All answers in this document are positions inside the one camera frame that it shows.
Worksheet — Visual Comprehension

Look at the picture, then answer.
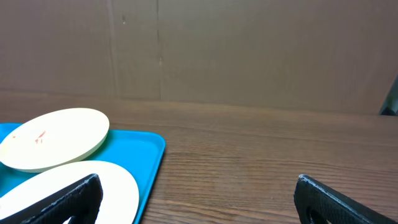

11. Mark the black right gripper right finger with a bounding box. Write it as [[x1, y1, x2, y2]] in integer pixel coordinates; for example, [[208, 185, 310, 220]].
[[294, 174, 397, 224]]

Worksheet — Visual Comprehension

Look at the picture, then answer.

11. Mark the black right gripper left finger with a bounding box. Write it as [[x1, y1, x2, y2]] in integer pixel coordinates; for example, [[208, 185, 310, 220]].
[[1, 174, 103, 224]]

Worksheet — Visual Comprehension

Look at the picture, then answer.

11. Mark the pink plate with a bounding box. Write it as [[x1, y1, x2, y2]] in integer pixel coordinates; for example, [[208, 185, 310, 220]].
[[1, 161, 139, 224]]

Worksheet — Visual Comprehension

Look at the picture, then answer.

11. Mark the yellow plate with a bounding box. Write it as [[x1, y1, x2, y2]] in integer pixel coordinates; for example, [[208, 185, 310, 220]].
[[1, 108, 110, 173]]

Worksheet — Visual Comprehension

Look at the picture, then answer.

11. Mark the dark object at edge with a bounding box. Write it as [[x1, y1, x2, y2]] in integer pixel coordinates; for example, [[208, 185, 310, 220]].
[[379, 78, 397, 116]]

